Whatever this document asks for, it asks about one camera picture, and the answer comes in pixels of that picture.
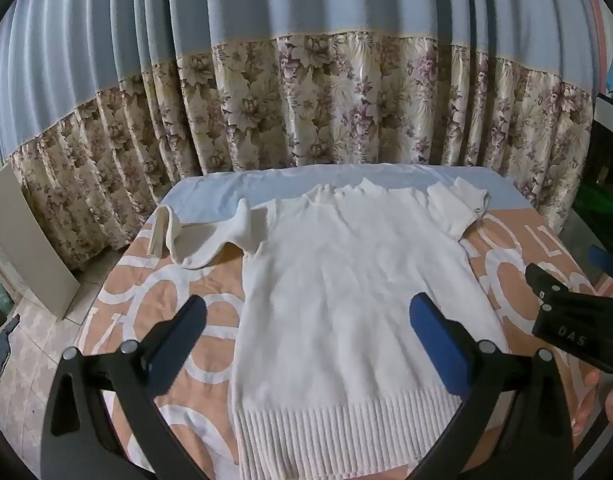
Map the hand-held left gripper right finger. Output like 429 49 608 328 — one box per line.
409 292 575 480

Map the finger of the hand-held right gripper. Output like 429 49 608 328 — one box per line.
589 245 613 281
525 263 568 306

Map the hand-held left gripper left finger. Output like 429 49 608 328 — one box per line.
40 295 208 480

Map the white knit sweater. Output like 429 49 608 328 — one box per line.
149 177 513 480

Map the peach and blue printed blanket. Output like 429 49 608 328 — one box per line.
74 162 613 480

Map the black appliance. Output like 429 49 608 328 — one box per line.
571 91 613 243

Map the white flat board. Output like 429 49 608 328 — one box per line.
0 167 82 322

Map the dark cloth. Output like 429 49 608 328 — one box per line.
0 312 22 382

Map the blue and floral curtain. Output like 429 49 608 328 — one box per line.
0 0 613 271

